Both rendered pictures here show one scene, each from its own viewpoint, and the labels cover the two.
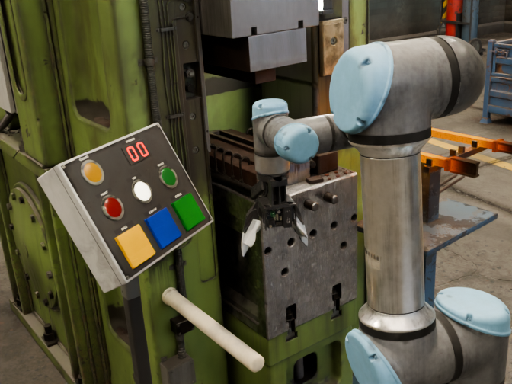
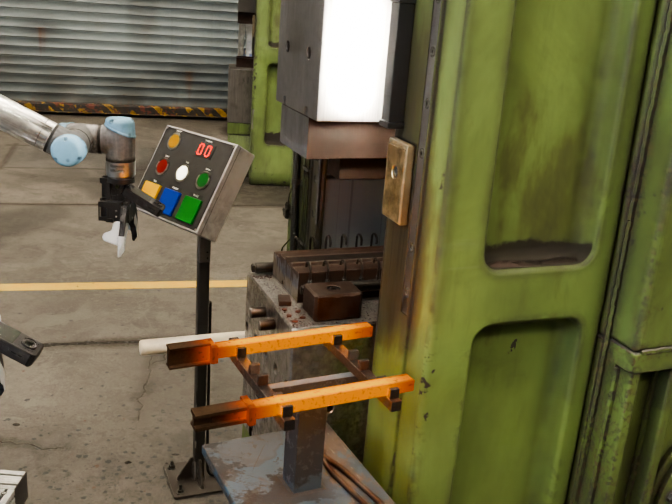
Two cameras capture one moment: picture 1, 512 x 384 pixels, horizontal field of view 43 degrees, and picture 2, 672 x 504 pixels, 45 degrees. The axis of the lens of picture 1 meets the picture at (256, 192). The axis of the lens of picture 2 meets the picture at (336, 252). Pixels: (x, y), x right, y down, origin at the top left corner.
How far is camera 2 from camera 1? 3.02 m
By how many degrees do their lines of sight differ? 94
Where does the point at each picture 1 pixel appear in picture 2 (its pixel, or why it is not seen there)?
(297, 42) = (302, 130)
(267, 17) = (291, 90)
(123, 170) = (187, 153)
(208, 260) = not seen: hidden behind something
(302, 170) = (293, 284)
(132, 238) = (149, 188)
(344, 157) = (396, 357)
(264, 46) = (287, 120)
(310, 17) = (311, 108)
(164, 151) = (219, 164)
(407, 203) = not seen: outside the picture
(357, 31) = (436, 181)
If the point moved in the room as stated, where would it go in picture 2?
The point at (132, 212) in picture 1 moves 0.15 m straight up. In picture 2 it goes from (166, 178) to (166, 128)
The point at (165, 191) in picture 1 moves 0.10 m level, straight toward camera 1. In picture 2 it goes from (192, 186) to (158, 183)
